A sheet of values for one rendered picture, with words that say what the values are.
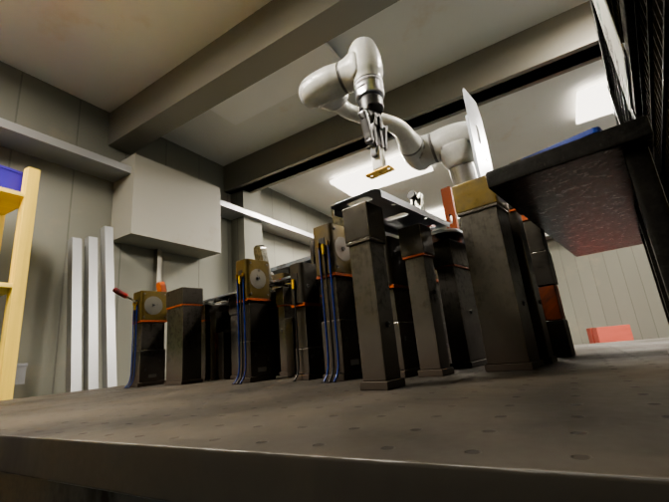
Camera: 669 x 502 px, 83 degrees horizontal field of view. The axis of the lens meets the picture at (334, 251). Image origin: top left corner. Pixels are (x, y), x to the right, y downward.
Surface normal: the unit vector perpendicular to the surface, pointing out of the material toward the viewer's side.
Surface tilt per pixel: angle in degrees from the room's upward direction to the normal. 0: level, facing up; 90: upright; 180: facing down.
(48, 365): 90
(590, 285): 90
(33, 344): 90
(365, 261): 90
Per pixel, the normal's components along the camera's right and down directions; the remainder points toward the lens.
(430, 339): -0.65, -0.14
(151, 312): 0.76, -0.23
